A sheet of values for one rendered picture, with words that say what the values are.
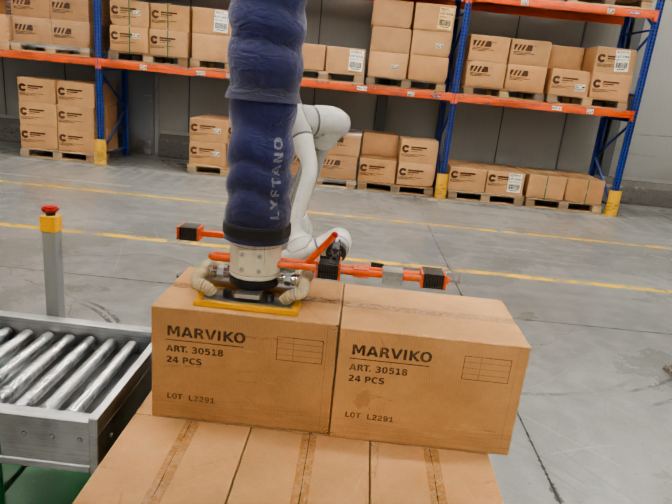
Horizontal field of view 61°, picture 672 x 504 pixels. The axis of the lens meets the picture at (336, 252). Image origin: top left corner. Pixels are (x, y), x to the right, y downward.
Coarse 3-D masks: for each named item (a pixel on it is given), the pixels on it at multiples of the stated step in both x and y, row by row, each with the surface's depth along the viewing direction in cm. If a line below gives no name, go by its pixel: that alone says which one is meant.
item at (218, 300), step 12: (228, 288) 187; (204, 300) 184; (216, 300) 184; (228, 300) 184; (240, 300) 185; (252, 300) 186; (264, 300) 187; (276, 300) 188; (264, 312) 183; (276, 312) 182; (288, 312) 182
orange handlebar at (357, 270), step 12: (216, 252) 194; (228, 252) 195; (288, 264) 190; (300, 264) 190; (312, 264) 190; (348, 264) 194; (360, 264) 194; (360, 276) 190; (372, 276) 189; (408, 276) 189; (420, 276) 189
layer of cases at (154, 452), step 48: (144, 432) 183; (192, 432) 186; (240, 432) 188; (288, 432) 191; (96, 480) 161; (144, 480) 163; (192, 480) 164; (240, 480) 166; (288, 480) 168; (336, 480) 170; (384, 480) 172; (432, 480) 174; (480, 480) 176
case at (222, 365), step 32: (192, 288) 198; (224, 288) 200; (320, 288) 209; (160, 320) 182; (192, 320) 182; (224, 320) 181; (256, 320) 180; (288, 320) 180; (320, 320) 181; (160, 352) 185; (192, 352) 185; (224, 352) 184; (256, 352) 184; (288, 352) 183; (320, 352) 182; (160, 384) 189; (192, 384) 188; (224, 384) 188; (256, 384) 187; (288, 384) 186; (320, 384) 186; (192, 416) 192; (224, 416) 191; (256, 416) 190; (288, 416) 190; (320, 416) 189
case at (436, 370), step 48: (384, 288) 216; (384, 336) 179; (432, 336) 179; (480, 336) 182; (336, 384) 185; (384, 384) 184; (432, 384) 183; (480, 384) 182; (336, 432) 190; (384, 432) 189; (432, 432) 188; (480, 432) 187
